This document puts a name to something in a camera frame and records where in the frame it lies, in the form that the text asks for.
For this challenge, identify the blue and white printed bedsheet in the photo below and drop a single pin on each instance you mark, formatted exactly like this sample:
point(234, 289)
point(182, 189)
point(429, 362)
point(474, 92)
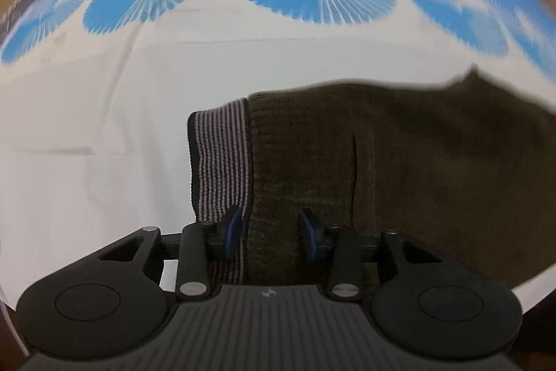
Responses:
point(108, 145)

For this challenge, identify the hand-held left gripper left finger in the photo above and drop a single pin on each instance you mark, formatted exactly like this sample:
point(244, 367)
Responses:
point(230, 232)

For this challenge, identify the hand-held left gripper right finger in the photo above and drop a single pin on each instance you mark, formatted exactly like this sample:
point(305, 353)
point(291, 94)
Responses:
point(309, 237)

